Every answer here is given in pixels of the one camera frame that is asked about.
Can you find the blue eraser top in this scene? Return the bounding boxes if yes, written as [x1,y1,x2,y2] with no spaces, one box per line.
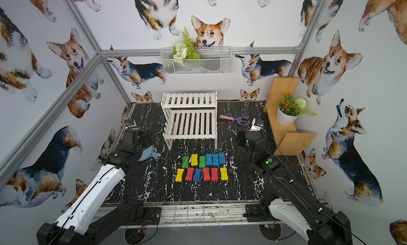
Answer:
[218,152,226,165]
[206,154,213,166]
[212,154,219,166]

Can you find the blue eraser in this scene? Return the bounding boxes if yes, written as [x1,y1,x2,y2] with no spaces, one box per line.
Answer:
[193,168,202,183]
[206,154,213,166]
[212,154,219,166]
[218,152,226,165]

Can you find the yellow eraser bottom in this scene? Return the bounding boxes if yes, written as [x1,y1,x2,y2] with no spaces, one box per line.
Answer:
[175,168,185,183]
[219,167,229,180]

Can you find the yellow eraser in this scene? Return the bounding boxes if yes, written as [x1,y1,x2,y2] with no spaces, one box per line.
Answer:
[191,154,198,167]
[219,167,229,180]
[175,168,185,183]

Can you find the red eraser bottom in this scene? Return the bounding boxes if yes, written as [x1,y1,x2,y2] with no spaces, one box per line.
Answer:
[185,167,195,181]
[202,167,211,181]
[210,168,219,181]

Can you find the green eraser top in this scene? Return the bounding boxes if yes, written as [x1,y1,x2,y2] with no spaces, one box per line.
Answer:
[199,156,206,169]
[181,156,190,169]

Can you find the white wooden shelf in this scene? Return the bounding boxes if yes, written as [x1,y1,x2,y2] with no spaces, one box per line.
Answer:
[161,91,218,149]

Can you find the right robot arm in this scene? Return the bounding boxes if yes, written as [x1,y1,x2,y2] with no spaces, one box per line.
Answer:
[235,131,353,245]

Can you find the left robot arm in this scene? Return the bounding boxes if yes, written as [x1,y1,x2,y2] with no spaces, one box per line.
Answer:
[37,125,155,245]

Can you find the wooden corner shelf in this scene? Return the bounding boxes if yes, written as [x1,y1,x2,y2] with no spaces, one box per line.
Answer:
[265,77,316,156]

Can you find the teal dustpan with brush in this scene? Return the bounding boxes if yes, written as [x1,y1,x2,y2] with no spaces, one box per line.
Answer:
[138,145,161,162]

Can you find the purple pink toy rake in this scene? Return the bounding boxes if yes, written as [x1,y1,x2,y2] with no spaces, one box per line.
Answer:
[219,115,250,126]

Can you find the potted plant white pot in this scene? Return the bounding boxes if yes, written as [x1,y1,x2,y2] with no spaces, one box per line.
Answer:
[277,93,316,126]

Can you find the artificial fern white flowers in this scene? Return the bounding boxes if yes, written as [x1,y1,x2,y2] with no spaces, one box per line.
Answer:
[169,28,200,65]

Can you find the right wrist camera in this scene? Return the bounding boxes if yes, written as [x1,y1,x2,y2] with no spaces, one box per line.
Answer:
[250,118,265,131]

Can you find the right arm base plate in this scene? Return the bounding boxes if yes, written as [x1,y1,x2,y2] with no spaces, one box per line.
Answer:
[243,204,275,222]

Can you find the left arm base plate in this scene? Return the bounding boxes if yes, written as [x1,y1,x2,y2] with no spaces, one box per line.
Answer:
[131,207,162,226]

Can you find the white wire basket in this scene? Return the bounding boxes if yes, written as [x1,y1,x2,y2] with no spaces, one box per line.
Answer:
[160,47,232,75]

